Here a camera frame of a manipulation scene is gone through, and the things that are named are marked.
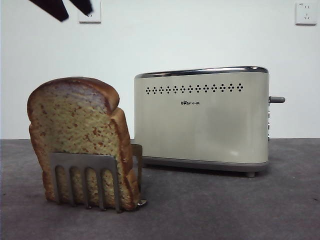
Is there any white wall socket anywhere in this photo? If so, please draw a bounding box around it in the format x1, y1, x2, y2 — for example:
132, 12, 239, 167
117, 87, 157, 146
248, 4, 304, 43
79, 0, 102, 25
295, 1, 318, 26

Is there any grey toaster lever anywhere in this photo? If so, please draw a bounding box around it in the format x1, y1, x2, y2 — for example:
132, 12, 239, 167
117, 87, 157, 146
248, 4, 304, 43
268, 96, 286, 105

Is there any shiny steel toast rack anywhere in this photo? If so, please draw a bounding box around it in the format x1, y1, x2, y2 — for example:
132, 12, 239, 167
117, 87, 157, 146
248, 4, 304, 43
49, 144, 148, 214

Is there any brown-crusted bread slice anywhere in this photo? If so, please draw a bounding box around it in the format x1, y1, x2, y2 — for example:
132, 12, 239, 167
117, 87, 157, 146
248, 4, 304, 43
26, 76, 141, 211

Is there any cream toaster with chrome rim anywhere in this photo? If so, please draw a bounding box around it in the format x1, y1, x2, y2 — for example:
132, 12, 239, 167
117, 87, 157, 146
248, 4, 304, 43
133, 65, 271, 178

